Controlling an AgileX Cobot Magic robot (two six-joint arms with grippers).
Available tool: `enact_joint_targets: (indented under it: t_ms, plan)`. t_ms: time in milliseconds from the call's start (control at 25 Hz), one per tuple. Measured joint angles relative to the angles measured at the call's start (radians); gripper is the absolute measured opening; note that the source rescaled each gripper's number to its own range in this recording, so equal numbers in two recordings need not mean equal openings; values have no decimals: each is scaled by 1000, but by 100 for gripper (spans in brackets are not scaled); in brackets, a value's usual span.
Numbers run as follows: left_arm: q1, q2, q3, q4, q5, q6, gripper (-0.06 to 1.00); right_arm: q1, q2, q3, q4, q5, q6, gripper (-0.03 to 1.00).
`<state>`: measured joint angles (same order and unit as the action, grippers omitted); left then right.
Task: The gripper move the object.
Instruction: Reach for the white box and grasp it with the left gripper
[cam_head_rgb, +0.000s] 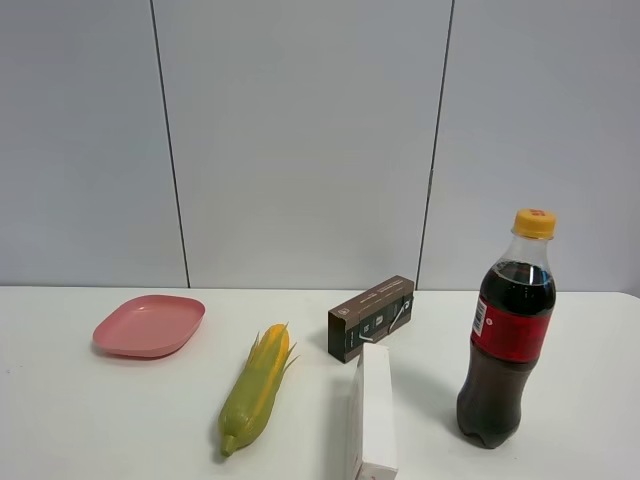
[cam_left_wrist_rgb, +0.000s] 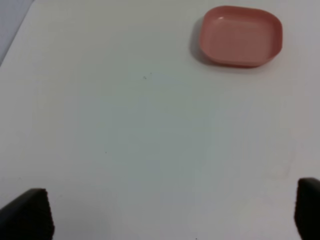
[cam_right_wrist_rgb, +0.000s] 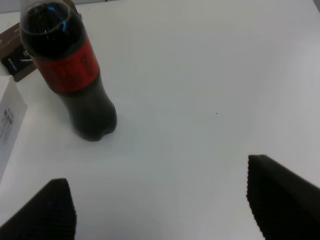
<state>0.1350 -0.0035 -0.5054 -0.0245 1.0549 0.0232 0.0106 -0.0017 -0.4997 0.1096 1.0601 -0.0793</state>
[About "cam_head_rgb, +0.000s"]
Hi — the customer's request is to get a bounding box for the white toothpaste box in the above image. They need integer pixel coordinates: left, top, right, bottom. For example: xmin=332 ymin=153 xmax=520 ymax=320
xmin=345 ymin=343 xmax=398 ymax=480

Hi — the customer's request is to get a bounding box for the pink plastic plate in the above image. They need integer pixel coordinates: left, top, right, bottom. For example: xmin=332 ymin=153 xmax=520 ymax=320
xmin=92 ymin=294 xmax=206 ymax=359

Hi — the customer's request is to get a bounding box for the green yellow toy corn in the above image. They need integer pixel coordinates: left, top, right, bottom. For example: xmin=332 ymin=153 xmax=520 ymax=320
xmin=218 ymin=324 xmax=295 ymax=458

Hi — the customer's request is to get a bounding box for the cola bottle yellow cap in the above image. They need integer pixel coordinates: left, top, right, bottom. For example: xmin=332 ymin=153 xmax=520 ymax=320
xmin=456 ymin=208 xmax=556 ymax=449

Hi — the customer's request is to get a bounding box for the dark brown cardboard box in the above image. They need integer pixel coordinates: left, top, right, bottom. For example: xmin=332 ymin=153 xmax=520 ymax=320
xmin=327 ymin=275 xmax=415 ymax=364

